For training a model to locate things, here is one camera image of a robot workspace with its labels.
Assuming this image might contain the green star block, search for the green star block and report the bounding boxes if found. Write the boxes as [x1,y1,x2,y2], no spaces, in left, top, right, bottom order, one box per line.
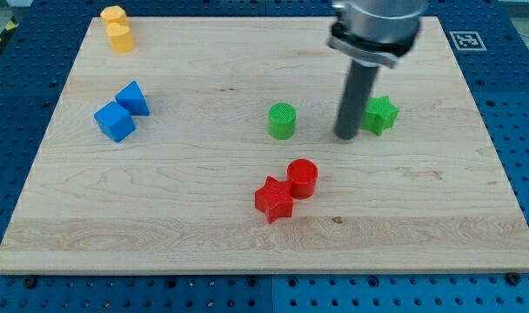
[361,96,399,136]

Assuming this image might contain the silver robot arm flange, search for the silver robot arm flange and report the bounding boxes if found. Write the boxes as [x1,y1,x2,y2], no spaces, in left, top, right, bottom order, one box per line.
[327,0,428,69]

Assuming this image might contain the red star block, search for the red star block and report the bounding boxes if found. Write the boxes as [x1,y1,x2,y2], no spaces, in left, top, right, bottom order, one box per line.
[254,176,294,223]

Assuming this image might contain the red cylinder block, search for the red cylinder block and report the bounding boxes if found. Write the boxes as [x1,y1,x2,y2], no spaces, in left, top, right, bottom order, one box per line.
[286,159,318,199]

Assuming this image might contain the green cylinder block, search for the green cylinder block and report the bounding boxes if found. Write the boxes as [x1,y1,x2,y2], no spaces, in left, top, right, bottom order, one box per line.
[268,103,297,140]

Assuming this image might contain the wooden board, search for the wooden board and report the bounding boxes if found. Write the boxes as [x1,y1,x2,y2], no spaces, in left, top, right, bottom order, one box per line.
[0,17,529,276]

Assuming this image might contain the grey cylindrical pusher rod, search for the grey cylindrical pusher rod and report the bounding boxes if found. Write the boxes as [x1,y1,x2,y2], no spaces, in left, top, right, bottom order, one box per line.
[334,61,378,140]

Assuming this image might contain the blue triangle block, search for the blue triangle block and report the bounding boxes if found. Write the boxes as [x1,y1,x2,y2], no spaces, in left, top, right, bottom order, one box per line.
[115,81,150,116]

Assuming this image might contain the blue cube block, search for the blue cube block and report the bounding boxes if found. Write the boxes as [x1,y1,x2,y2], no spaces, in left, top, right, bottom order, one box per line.
[94,102,136,143]

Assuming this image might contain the yellow heart block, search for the yellow heart block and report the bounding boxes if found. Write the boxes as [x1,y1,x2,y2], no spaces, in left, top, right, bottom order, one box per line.
[106,23,136,53]

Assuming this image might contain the yellow hexagon block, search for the yellow hexagon block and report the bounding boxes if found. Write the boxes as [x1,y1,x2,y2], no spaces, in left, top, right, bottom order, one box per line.
[100,5,128,27]

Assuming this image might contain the white fiducial marker tag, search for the white fiducial marker tag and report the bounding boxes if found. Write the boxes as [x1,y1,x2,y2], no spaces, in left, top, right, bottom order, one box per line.
[450,30,486,51]

